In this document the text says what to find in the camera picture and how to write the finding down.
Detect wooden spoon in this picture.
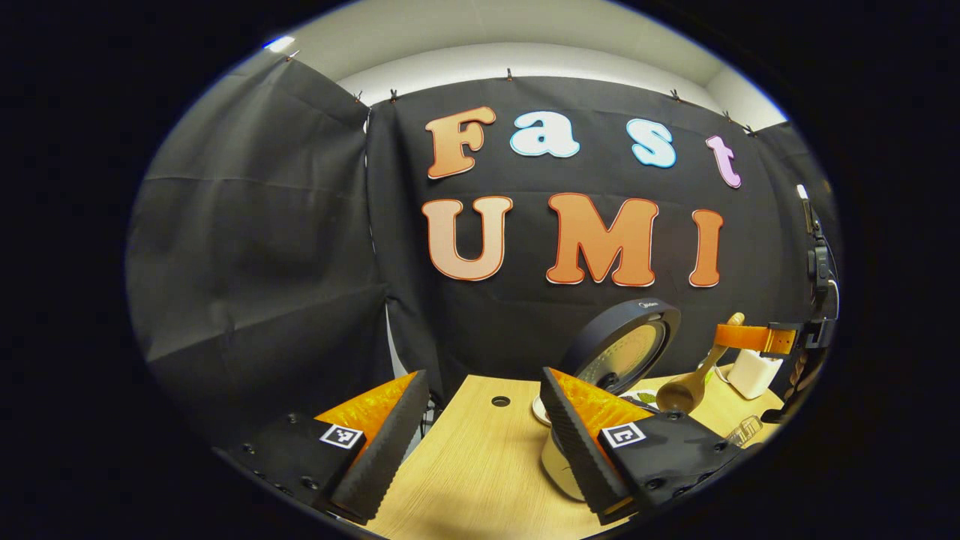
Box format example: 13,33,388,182
656,312,746,415

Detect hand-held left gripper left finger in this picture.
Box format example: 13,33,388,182
212,369,431,526

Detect white toaster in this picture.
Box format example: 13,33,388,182
726,347,785,401

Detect clear square chopstick holder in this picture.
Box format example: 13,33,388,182
722,415,766,449

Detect black backdrop cloth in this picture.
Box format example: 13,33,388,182
126,56,841,451

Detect black rice cooker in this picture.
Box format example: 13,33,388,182
540,298,682,503

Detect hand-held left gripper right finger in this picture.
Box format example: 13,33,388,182
540,366,743,526

